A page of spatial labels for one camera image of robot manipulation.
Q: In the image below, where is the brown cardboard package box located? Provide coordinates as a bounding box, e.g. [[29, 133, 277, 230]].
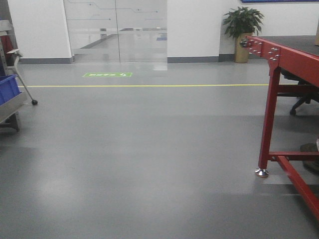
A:
[[315, 35, 319, 46]]

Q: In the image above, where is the green floor sign sticker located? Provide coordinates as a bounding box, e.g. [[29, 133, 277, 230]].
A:
[[83, 72, 133, 78]]

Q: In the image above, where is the gold plant pot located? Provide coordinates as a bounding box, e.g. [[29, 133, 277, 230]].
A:
[[234, 32, 253, 63]]

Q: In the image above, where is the frosted glass door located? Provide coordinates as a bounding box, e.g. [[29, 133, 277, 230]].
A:
[[63, 0, 167, 63]]

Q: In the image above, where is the green potted plant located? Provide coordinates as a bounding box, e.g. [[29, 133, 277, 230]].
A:
[[222, 6, 265, 39]]

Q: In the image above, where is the steel shelf rack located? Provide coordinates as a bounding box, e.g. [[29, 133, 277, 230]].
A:
[[0, 19, 28, 132]]

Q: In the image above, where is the black office chair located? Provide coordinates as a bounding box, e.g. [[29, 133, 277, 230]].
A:
[[280, 69, 319, 116]]

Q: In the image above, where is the blue plastic bin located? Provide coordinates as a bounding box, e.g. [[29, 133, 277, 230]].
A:
[[0, 74, 21, 105]]

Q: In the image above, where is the red metal conveyor table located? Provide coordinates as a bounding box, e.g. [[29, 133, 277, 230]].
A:
[[240, 36, 319, 218]]

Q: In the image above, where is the grey chair with caster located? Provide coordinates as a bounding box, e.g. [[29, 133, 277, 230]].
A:
[[6, 48, 38, 106]]

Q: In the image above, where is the dark shoe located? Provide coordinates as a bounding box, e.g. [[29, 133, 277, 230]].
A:
[[300, 143, 319, 175]]

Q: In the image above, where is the dark grey conveyor belt mat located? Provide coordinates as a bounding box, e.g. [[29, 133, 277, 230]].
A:
[[261, 35, 319, 56]]

